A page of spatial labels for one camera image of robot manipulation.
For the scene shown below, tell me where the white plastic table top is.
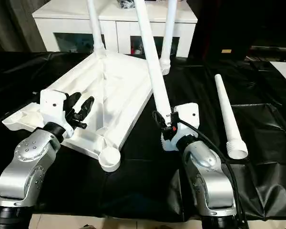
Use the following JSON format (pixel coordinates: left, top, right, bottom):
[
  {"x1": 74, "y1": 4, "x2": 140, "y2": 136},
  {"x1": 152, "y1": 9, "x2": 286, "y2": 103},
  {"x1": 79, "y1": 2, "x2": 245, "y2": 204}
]
[{"x1": 1, "y1": 51, "x2": 172, "y2": 173}]

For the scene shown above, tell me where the white plastic table leg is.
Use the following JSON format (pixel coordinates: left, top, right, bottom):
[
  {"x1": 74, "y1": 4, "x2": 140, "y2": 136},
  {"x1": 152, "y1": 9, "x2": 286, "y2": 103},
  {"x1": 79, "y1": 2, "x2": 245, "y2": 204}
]
[
  {"x1": 133, "y1": 0, "x2": 177, "y2": 151},
  {"x1": 214, "y1": 73, "x2": 249, "y2": 160},
  {"x1": 159, "y1": 0, "x2": 178, "y2": 76},
  {"x1": 86, "y1": 0, "x2": 106, "y2": 57}
]

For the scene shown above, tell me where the black mat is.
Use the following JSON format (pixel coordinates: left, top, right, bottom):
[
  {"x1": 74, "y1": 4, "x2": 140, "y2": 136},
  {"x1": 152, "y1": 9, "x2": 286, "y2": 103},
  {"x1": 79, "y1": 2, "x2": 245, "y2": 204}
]
[{"x1": 0, "y1": 50, "x2": 286, "y2": 221}]

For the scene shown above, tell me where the white cabinet with glass doors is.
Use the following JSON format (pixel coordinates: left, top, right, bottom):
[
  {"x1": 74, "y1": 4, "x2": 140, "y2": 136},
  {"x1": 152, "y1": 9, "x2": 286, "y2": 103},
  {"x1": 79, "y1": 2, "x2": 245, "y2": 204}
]
[{"x1": 31, "y1": 0, "x2": 198, "y2": 58}]

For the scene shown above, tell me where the black speaker with yellow label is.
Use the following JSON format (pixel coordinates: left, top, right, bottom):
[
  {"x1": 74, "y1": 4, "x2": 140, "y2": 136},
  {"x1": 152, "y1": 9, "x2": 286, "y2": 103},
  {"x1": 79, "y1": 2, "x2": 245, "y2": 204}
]
[{"x1": 194, "y1": 0, "x2": 254, "y2": 61}]

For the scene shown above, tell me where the grey curtain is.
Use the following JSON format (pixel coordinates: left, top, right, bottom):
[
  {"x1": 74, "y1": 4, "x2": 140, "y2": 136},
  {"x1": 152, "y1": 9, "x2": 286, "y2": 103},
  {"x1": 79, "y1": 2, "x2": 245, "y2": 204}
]
[{"x1": 0, "y1": 0, "x2": 48, "y2": 52}]

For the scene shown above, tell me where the white side table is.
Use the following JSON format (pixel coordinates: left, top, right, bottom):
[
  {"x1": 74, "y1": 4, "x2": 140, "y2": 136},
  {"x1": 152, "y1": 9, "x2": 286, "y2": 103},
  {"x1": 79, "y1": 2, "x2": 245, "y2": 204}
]
[{"x1": 268, "y1": 60, "x2": 286, "y2": 89}]

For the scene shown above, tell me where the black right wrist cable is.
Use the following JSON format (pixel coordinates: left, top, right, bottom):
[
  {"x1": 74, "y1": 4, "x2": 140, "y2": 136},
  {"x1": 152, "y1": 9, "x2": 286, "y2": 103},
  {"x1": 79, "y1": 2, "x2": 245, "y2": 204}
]
[{"x1": 180, "y1": 121, "x2": 250, "y2": 229}]

